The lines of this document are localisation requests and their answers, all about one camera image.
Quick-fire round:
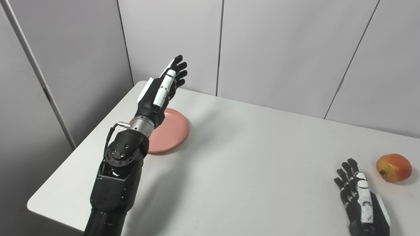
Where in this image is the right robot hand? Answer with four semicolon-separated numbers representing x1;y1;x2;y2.
334;158;391;236

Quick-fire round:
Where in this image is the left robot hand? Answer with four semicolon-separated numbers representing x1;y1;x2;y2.
135;55;188;128

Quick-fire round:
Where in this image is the pink plate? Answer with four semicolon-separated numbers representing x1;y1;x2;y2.
129;108;190;154

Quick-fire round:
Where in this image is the red-yellow apple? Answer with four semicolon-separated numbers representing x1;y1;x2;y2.
376;153;412;183

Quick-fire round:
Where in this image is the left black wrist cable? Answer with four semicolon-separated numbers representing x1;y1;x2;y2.
103;122;131;164

